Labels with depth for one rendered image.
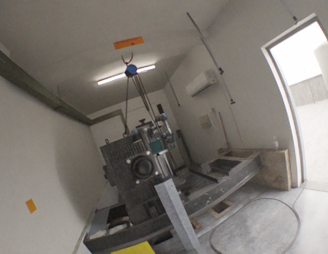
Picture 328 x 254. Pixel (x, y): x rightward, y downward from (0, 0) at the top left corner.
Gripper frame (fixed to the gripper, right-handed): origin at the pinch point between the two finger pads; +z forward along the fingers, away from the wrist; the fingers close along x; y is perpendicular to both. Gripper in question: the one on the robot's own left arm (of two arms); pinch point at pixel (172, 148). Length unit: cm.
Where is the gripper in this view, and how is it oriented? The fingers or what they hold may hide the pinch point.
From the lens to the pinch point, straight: 237.6
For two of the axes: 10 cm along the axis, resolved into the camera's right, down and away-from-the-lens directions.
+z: 2.8, 8.6, -4.2
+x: 9.6, -2.4, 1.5
